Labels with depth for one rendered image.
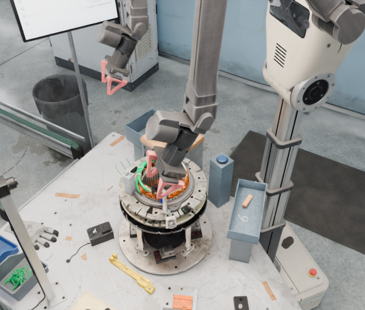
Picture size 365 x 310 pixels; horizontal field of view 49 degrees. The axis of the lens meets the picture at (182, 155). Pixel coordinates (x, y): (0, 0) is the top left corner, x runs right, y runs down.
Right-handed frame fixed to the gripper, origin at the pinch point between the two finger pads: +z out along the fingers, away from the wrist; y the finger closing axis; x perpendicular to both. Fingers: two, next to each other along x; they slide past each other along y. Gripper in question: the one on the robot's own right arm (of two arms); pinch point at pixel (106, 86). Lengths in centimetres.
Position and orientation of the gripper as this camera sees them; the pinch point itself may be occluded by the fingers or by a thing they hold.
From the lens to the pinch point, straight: 143.7
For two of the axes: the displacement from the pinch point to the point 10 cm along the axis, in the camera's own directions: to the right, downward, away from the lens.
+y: 3.5, 6.4, -6.9
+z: -4.8, 7.5, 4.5
